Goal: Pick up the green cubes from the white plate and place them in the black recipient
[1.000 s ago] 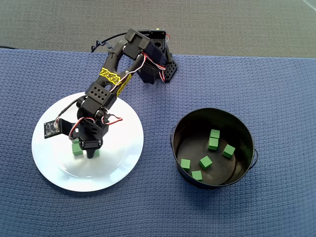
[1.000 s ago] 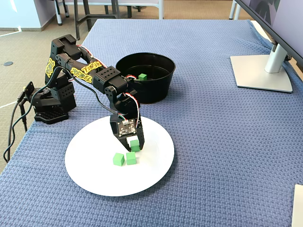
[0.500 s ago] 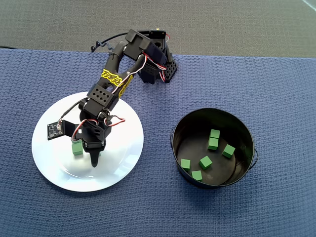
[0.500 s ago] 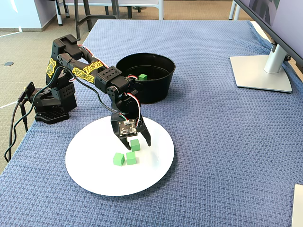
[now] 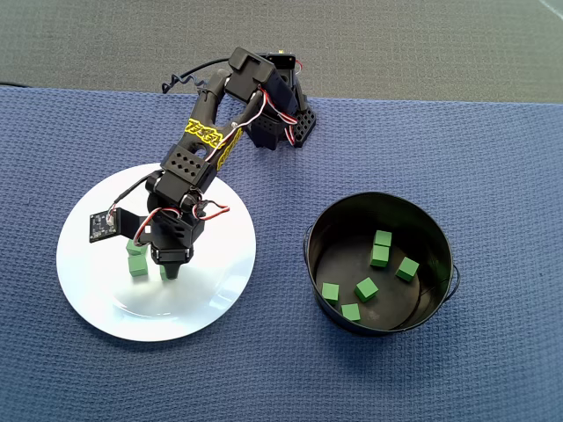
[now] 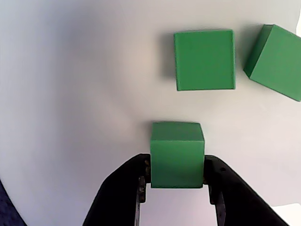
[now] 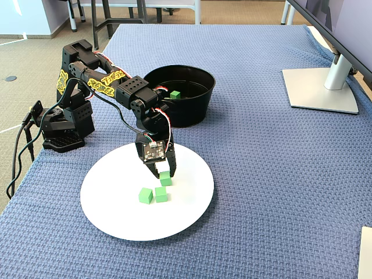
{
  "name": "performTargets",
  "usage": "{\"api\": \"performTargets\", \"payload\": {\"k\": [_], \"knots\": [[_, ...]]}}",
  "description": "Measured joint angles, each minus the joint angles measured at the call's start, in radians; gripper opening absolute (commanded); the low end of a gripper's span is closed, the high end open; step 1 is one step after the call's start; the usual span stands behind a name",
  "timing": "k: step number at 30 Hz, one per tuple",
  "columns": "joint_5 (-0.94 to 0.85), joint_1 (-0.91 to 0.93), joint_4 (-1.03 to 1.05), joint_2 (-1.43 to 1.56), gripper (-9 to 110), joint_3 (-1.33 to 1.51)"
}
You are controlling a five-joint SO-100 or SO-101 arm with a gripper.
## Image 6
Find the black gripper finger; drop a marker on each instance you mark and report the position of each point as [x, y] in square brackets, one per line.
[235, 193]
[122, 193]

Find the green cube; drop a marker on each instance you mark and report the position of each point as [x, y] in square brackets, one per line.
[275, 68]
[176, 160]
[204, 61]

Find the white round plate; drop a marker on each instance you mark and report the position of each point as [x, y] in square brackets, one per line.
[70, 94]

